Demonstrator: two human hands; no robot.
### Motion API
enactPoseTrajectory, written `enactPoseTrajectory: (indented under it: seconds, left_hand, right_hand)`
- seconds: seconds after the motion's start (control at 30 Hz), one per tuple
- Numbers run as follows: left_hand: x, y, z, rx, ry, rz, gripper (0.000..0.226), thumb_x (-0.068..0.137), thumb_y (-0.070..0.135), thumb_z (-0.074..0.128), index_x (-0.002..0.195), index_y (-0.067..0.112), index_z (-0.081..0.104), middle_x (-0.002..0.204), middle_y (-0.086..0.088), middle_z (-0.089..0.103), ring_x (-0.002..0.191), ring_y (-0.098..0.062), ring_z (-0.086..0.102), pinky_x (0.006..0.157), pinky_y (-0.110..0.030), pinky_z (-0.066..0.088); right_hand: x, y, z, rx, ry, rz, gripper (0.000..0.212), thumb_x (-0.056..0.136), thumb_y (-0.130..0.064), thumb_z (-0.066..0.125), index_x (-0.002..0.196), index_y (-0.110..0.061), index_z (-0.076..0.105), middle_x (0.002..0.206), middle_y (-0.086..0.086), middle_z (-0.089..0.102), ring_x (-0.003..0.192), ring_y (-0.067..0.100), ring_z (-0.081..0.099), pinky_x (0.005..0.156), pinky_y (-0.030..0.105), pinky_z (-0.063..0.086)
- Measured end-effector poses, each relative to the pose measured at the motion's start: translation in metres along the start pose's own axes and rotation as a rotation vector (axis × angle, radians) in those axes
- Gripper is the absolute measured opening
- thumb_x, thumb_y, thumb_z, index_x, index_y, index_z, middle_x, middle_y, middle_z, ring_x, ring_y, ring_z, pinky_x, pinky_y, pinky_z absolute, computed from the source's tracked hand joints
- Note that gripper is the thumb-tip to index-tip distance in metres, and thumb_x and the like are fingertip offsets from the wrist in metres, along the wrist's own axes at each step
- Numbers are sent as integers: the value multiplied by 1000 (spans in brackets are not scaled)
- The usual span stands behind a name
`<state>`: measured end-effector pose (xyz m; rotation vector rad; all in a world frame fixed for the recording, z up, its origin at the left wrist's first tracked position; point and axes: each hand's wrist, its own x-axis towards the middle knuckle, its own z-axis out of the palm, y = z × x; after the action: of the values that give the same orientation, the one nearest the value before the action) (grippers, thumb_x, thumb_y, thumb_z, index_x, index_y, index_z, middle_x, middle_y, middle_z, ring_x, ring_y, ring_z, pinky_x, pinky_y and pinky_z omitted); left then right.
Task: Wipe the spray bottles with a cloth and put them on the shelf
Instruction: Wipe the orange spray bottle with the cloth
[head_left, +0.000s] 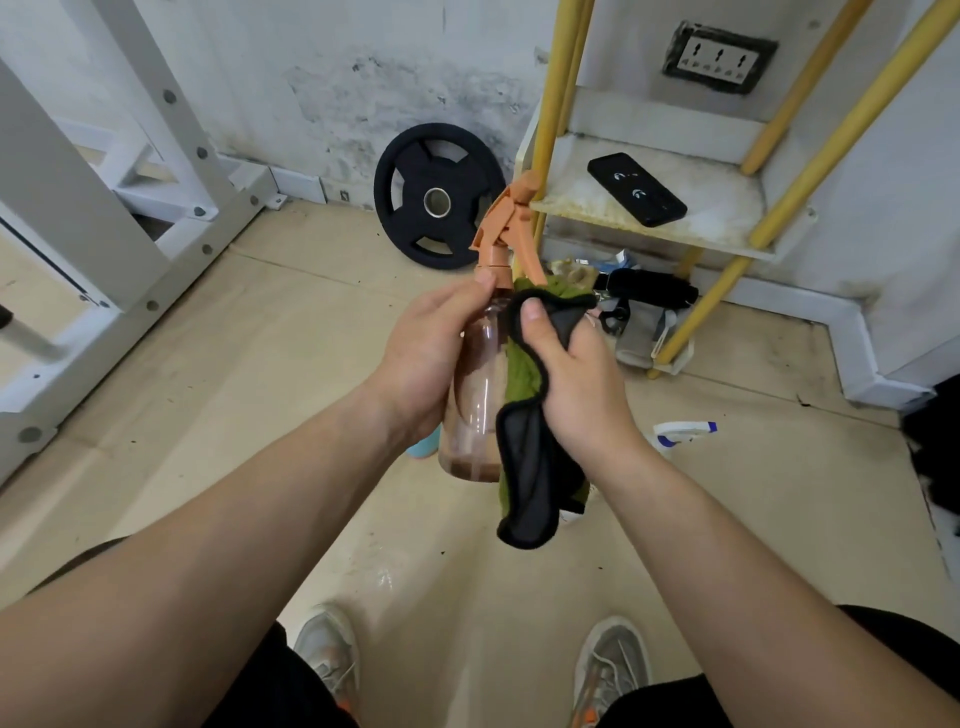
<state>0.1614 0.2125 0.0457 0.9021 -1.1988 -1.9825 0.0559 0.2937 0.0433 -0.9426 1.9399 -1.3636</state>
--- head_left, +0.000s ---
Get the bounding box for orange spray bottle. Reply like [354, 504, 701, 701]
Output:
[438, 170, 549, 484]

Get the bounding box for white shelf yellow poles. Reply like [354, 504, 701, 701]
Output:
[515, 0, 960, 380]

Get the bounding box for black weight plate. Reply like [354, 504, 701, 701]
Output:
[373, 122, 509, 271]

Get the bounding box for black ring grip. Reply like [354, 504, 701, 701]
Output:
[597, 298, 633, 337]

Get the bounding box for white metal rack frame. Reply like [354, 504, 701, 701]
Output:
[0, 0, 289, 485]

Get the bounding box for person's right forearm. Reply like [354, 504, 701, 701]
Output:
[599, 434, 960, 728]

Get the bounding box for person's left forearm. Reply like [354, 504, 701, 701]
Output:
[0, 374, 421, 728]

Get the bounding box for green microfibre cloth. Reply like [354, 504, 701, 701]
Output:
[494, 273, 599, 551]

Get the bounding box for person's right grey shoe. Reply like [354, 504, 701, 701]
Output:
[571, 616, 652, 728]

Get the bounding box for tan fuzzy glove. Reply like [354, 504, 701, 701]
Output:
[551, 258, 599, 290]

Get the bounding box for person's right hand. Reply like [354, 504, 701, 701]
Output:
[519, 297, 646, 470]

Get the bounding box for black phone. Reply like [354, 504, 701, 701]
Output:
[586, 152, 689, 229]

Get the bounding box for round white bottle blue-tipped sprayer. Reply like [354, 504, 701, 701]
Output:
[648, 420, 720, 451]

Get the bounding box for white plastic strip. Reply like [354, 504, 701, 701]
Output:
[650, 307, 680, 361]

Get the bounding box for person's left grey shoe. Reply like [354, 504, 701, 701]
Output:
[292, 604, 361, 714]

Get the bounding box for person's left hand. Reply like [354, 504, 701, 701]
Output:
[372, 268, 498, 444]

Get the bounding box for black framed wall socket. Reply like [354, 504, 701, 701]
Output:
[661, 20, 780, 97]

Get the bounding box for black shorts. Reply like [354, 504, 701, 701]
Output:
[26, 536, 960, 728]

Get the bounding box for person's grey shoe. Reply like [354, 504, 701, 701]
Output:
[571, 616, 652, 728]
[292, 604, 361, 714]

